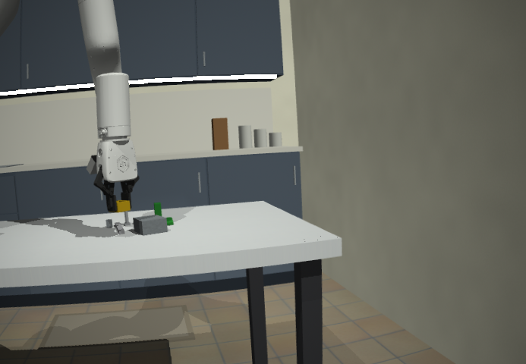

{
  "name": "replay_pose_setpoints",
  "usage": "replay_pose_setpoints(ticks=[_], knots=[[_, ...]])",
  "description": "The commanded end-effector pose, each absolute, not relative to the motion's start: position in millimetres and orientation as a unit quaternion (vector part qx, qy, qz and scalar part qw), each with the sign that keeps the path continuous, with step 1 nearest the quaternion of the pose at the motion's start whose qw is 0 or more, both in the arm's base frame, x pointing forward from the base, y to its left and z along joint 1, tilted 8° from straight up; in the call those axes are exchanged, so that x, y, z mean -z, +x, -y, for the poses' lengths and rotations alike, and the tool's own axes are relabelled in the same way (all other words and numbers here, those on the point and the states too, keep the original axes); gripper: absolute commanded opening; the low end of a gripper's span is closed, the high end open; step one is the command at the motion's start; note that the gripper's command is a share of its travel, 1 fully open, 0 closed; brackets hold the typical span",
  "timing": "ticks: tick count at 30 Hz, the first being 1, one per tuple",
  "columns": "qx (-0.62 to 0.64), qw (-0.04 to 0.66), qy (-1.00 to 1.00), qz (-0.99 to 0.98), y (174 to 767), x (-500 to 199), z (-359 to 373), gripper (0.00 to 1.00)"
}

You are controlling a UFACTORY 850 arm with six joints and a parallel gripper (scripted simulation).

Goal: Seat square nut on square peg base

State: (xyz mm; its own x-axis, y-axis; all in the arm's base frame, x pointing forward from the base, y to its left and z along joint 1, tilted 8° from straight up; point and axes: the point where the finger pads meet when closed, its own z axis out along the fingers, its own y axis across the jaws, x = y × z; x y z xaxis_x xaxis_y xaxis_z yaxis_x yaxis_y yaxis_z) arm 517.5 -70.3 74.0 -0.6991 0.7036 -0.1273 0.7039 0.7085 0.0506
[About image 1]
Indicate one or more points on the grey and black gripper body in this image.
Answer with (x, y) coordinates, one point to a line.
(118, 160)

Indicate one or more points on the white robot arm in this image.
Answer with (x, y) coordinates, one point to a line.
(100, 35)

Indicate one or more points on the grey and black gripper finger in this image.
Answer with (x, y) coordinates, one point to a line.
(127, 188)
(108, 190)

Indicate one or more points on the yellow square nut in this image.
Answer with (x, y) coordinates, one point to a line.
(123, 205)

